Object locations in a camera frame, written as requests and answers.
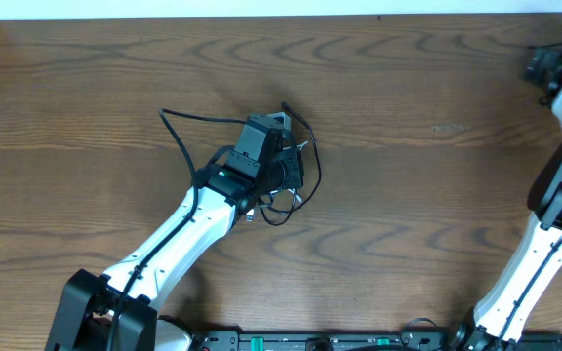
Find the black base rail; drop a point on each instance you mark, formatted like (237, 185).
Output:
(418, 335)

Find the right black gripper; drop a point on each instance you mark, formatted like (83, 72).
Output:
(539, 65)

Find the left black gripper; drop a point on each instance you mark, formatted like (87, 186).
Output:
(290, 167)

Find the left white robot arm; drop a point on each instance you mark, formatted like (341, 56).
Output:
(118, 310)

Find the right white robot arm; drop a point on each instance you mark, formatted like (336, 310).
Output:
(498, 320)

